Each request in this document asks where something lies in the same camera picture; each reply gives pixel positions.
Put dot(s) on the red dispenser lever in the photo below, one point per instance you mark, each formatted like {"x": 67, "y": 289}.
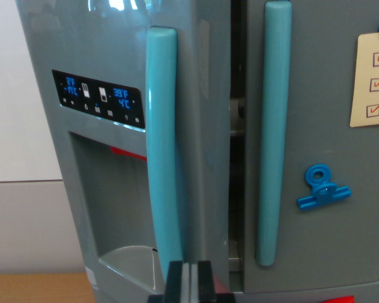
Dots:
{"x": 129, "y": 153}

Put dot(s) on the grey toy fridge body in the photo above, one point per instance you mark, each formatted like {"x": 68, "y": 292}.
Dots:
{"x": 237, "y": 176}

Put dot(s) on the grey fridge door with magnets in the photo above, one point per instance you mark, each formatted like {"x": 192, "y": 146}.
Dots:
{"x": 319, "y": 135}

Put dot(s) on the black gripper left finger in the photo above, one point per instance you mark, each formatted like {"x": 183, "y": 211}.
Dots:
{"x": 175, "y": 284}

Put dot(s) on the cream checklist note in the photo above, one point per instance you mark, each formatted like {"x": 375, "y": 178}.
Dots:
{"x": 364, "y": 94}

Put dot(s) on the blue clip magnet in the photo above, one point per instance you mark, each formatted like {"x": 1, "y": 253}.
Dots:
{"x": 323, "y": 193}

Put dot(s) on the black temperature display panel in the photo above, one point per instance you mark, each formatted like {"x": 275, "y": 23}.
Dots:
{"x": 98, "y": 98}

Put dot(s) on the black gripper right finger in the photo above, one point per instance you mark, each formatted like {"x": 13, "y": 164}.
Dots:
{"x": 205, "y": 284}

